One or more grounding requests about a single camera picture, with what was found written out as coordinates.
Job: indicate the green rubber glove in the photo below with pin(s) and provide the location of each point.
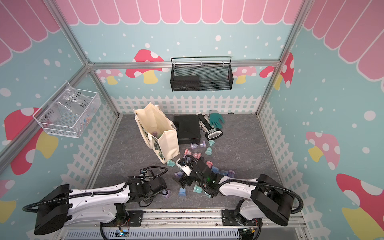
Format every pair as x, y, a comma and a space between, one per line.
216, 119

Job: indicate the black white hair brush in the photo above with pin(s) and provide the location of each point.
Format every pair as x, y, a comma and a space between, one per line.
211, 133

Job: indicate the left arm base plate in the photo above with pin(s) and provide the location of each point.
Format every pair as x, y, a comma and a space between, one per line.
129, 218

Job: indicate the cream canvas tote bag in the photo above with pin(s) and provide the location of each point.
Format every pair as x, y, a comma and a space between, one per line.
158, 132

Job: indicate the blue hourglass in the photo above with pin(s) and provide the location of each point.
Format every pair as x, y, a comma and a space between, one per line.
182, 192

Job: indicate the black flat box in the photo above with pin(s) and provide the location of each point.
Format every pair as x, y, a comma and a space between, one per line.
188, 129

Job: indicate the black box in basket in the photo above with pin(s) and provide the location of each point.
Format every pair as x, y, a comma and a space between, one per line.
185, 83

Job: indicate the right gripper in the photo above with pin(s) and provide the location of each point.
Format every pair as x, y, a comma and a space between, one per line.
184, 177

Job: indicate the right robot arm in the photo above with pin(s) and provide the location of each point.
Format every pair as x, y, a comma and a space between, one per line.
260, 198

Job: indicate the black mesh wall basket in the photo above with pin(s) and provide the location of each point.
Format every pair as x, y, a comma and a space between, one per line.
215, 72

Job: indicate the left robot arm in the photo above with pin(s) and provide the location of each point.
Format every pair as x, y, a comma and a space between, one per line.
65, 206

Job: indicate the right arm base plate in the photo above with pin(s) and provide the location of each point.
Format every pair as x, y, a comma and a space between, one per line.
232, 218

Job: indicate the green hourglass front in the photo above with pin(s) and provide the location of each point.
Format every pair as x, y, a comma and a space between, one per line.
197, 189

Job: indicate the teal hourglass by brush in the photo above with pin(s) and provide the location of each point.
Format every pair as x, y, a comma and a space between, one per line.
209, 149

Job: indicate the plastic bag in basket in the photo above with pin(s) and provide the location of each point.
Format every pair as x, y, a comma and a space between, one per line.
75, 105

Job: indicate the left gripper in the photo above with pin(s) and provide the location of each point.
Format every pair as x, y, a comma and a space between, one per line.
148, 201

